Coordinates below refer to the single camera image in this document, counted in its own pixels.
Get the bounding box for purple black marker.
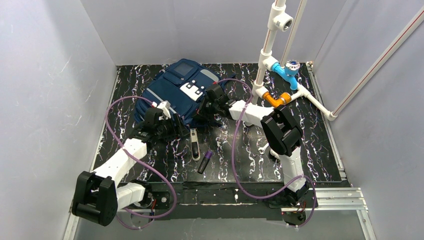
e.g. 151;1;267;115
197;150;213;174

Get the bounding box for navy blue student backpack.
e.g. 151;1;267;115
134;58;226;128

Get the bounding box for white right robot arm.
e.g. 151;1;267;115
198;83;308;206

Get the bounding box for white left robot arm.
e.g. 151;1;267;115
71;107;188;226

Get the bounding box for silver wrench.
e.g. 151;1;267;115
258;143;269;155

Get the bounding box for orange plastic tap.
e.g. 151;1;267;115
262;91;292;108

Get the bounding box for green white plastic tap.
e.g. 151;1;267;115
269;149;280;160

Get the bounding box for blue plastic tap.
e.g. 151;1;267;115
271;60;301;91

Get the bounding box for thin white rear pole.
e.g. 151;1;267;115
280;0;308;65

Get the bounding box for white pole with red stripe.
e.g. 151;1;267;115
327;6;424;121

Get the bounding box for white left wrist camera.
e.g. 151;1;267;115
156;100;171;120

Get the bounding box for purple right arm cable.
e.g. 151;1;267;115
215;78;318;229

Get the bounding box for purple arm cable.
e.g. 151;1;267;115
215;78;318;229
104;96;178;231

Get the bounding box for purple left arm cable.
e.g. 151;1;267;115
104;96;178;231

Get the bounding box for white PVC pipe frame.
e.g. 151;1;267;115
252;0;337;121

